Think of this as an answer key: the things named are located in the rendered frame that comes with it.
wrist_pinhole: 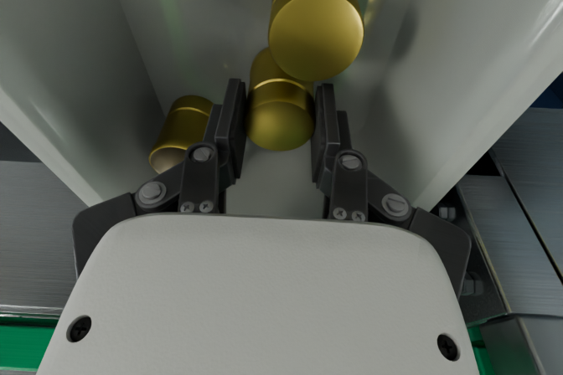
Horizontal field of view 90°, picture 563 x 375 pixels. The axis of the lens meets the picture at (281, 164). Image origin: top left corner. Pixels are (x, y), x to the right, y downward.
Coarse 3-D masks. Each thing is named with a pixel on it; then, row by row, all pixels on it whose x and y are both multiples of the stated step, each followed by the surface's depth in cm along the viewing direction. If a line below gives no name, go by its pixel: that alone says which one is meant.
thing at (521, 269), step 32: (448, 192) 15; (480, 192) 14; (512, 192) 15; (480, 224) 13; (512, 224) 13; (480, 256) 13; (512, 256) 12; (544, 256) 12; (480, 288) 13; (512, 288) 12; (544, 288) 12; (480, 320) 12
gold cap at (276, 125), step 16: (256, 64) 14; (272, 64) 14; (256, 80) 13; (272, 80) 13; (288, 80) 13; (304, 80) 13; (256, 96) 12; (272, 96) 12; (288, 96) 12; (304, 96) 13; (256, 112) 12; (272, 112) 12; (288, 112) 12; (304, 112) 12; (256, 128) 13; (272, 128) 13; (288, 128) 13; (304, 128) 13; (256, 144) 14; (272, 144) 14; (288, 144) 14
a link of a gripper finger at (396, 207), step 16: (320, 96) 13; (320, 112) 12; (336, 112) 12; (320, 128) 11; (336, 128) 11; (320, 144) 11; (336, 144) 11; (320, 160) 12; (320, 176) 12; (368, 176) 11; (368, 192) 10; (384, 192) 10; (368, 208) 11; (384, 208) 10; (400, 208) 10
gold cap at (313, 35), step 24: (288, 0) 9; (312, 0) 9; (336, 0) 9; (288, 24) 9; (312, 24) 9; (336, 24) 9; (360, 24) 9; (288, 48) 10; (312, 48) 10; (336, 48) 10; (360, 48) 10; (288, 72) 11; (312, 72) 11; (336, 72) 11
